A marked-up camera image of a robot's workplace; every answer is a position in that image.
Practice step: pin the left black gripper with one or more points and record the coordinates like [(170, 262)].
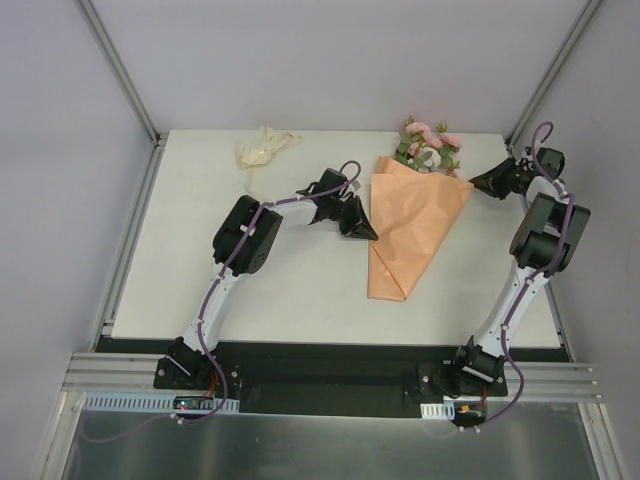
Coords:
[(343, 211)]

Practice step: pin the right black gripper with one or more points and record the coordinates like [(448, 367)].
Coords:
[(507, 178)]

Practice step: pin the kraft wrapping paper sheet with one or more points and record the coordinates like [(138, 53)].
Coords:
[(412, 213)]

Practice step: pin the pink fake flower stem three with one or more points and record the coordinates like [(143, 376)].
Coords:
[(453, 169)]

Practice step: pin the pink fake flower stem one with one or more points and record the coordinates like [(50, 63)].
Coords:
[(447, 145)]

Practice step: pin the pink fake flower stem four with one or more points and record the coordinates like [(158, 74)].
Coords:
[(425, 159)]

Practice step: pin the pink fake flower stem two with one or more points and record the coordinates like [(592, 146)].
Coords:
[(414, 136)]

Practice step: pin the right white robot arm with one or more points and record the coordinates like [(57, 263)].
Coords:
[(542, 246)]

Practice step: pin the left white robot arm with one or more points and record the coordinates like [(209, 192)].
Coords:
[(241, 247)]

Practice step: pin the cream ribbon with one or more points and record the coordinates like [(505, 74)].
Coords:
[(252, 156)]

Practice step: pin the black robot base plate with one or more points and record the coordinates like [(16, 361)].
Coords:
[(383, 381)]

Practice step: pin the right aluminium frame post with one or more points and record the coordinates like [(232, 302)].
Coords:
[(586, 15)]

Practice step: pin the aluminium frame post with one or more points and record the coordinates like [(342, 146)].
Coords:
[(106, 45), (586, 15)]

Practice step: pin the right white cable duct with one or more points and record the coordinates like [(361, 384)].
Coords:
[(437, 411)]

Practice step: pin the white cable duct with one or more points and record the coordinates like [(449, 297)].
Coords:
[(437, 411), (158, 403)]

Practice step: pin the left white cable duct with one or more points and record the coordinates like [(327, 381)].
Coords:
[(158, 403)]

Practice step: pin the left aluminium frame post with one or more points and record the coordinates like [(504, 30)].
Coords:
[(106, 45)]

